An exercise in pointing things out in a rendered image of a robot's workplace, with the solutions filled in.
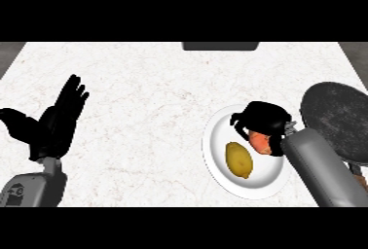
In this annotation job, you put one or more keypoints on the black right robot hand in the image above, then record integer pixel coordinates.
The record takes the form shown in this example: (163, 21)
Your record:
(263, 118)

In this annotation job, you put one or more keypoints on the yellow lemon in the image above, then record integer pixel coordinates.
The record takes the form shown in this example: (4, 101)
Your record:
(238, 160)

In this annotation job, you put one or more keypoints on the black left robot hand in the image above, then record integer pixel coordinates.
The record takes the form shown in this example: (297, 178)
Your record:
(59, 120)

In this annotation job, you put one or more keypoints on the dark grey flat appliance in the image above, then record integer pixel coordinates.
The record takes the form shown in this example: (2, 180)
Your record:
(220, 46)

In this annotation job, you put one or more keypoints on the orange squash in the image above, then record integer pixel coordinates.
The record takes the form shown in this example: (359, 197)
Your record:
(260, 142)

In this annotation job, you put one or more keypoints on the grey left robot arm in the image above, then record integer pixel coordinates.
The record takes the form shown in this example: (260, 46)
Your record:
(33, 186)

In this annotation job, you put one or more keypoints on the white round plate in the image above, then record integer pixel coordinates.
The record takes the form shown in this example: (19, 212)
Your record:
(248, 176)

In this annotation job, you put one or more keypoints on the dark grey frying pan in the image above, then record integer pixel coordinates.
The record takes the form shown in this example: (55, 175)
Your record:
(337, 120)

